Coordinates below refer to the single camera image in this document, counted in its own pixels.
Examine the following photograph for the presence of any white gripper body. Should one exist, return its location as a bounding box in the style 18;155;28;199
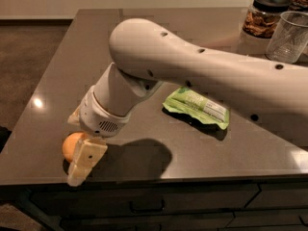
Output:
79;87;130;137

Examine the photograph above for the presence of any orange fruit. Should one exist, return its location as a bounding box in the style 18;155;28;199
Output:
62;132;85;163

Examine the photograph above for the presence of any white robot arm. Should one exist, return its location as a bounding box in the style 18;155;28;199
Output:
67;18;308;187

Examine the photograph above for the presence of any dark right drawer front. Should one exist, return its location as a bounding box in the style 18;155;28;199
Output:
246;183;308;209

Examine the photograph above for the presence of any dark drawer front with handle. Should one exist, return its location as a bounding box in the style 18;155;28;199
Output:
31;185;259;217

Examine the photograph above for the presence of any glass jar with black lid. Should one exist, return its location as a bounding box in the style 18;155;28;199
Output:
243;0;291;39

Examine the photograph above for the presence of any clear plastic cup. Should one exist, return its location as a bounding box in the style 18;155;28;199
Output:
266;12;308;64

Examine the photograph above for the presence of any green snack bag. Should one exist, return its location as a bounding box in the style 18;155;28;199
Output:
163;87;230;130

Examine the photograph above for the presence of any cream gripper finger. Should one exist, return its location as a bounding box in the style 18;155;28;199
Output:
67;107;80;126
67;137;108;187

